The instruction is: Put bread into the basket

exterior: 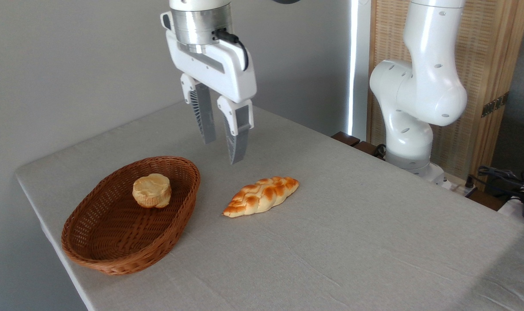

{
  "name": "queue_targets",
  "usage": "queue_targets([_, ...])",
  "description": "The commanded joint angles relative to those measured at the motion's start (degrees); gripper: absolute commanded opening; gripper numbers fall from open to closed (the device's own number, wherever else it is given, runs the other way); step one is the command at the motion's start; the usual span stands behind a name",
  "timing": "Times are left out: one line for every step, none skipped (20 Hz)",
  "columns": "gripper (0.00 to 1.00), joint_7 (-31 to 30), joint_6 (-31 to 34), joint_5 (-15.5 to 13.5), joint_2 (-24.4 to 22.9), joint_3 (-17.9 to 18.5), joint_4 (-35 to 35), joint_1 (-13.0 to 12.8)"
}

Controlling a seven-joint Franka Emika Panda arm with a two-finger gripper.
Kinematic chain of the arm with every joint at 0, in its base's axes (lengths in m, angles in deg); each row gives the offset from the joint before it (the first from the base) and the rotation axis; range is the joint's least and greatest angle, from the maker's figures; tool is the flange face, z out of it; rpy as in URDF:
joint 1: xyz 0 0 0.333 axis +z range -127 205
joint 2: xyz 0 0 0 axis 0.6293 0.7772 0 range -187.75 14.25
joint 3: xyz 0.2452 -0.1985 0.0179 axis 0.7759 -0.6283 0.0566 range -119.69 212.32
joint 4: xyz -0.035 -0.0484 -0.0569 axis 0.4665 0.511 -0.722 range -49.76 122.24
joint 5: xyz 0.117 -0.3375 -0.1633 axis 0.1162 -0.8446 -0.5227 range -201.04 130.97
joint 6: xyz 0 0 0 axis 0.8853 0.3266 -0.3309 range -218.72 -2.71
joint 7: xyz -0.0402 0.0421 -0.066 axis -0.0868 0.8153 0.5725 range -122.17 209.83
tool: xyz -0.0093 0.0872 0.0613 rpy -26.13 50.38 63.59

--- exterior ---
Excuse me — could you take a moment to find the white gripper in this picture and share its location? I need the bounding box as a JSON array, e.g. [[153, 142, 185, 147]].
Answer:
[[160, 11, 257, 165]]

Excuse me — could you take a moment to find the round pale muffin bread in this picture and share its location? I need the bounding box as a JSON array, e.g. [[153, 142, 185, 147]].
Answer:
[[132, 173, 172, 209]]

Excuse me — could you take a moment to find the braided golden bread loaf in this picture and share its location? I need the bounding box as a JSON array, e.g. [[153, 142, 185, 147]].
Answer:
[[222, 176, 300, 218]]

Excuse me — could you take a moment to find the brown oval wicker basket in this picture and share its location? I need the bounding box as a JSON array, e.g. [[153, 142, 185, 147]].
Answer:
[[61, 156, 201, 276]]

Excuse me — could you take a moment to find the dark brown wooden board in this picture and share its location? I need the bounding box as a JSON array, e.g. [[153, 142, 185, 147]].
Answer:
[[331, 131, 385, 159]]

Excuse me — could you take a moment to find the grey tablecloth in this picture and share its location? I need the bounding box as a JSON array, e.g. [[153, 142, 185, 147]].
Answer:
[[15, 102, 524, 311]]

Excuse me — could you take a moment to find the white power strip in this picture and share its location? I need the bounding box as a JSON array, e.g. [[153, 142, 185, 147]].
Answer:
[[439, 173, 478, 196]]

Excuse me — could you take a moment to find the wooden bamboo folding screen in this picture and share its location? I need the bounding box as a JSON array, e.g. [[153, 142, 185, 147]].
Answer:
[[367, 0, 524, 190]]

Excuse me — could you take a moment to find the metal screen hinge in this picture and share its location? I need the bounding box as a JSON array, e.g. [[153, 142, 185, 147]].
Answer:
[[481, 92, 509, 118]]

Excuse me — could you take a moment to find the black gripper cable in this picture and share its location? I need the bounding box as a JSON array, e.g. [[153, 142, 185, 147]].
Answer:
[[213, 29, 249, 72]]

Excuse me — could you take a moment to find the black cable bundle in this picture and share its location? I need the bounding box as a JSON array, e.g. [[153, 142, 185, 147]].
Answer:
[[467, 165, 524, 203]]

